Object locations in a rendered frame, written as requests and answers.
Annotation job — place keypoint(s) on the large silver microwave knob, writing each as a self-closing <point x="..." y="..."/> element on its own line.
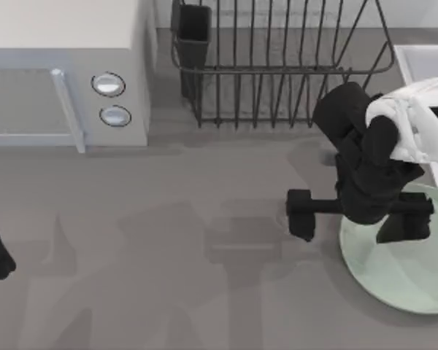
<point x="108" y="84"/>

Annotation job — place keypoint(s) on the pale green plate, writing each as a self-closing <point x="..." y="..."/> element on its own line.
<point x="398" y="277"/>

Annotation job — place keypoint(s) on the small silver microwave knob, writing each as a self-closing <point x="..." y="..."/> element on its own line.
<point x="115" y="116"/>

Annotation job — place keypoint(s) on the glass microwave door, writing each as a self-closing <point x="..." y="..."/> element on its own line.
<point x="18" y="102"/>

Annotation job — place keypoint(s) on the black cutlery holder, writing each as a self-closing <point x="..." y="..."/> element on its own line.
<point x="192" y="33"/>

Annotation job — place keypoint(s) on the pale microwave oven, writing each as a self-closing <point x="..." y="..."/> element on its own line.
<point x="58" y="25"/>

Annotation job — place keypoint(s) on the white sink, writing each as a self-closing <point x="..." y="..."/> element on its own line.
<point x="419" y="62"/>

